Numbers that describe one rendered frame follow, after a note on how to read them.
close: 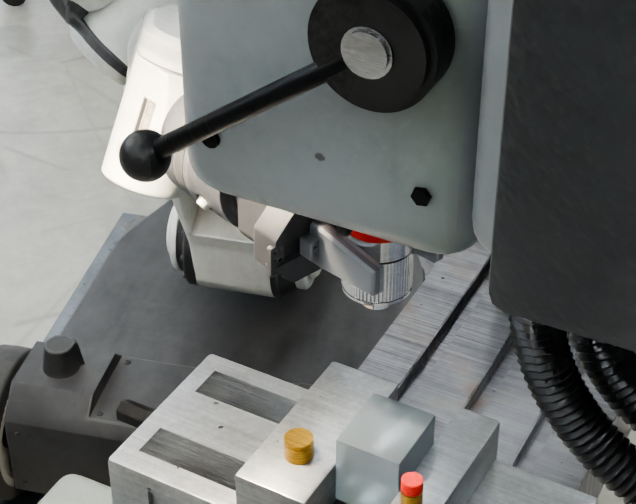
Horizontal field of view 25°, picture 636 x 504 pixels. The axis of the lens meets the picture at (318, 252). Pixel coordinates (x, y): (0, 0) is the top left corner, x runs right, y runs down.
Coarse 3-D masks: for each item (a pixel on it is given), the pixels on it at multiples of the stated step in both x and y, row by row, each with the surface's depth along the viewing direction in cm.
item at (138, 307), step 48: (144, 240) 211; (96, 288) 202; (144, 288) 202; (192, 288) 202; (336, 288) 202; (96, 336) 193; (144, 336) 193; (192, 336) 193; (240, 336) 193; (288, 336) 193; (336, 336) 193; (48, 384) 179; (96, 384) 179; (144, 384) 182; (48, 432) 178; (96, 432) 177; (48, 480) 183; (96, 480) 181
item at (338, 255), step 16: (320, 224) 93; (304, 240) 93; (320, 240) 93; (336, 240) 92; (304, 256) 94; (320, 256) 94; (336, 256) 93; (352, 256) 91; (368, 256) 91; (336, 272) 93; (352, 272) 92; (368, 272) 91; (368, 288) 91
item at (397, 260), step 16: (352, 240) 92; (384, 256) 92; (400, 256) 92; (384, 272) 93; (400, 272) 93; (352, 288) 94; (384, 288) 94; (400, 288) 94; (368, 304) 94; (384, 304) 94
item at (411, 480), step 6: (408, 474) 103; (414, 474) 103; (420, 474) 103; (402, 480) 102; (408, 480) 102; (414, 480) 102; (420, 480) 102; (402, 486) 102; (408, 486) 102; (414, 486) 102; (420, 486) 102; (402, 492) 102; (408, 492) 102; (414, 492) 102; (420, 492) 102; (402, 498) 103; (408, 498) 102; (414, 498) 102; (420, 498) 103
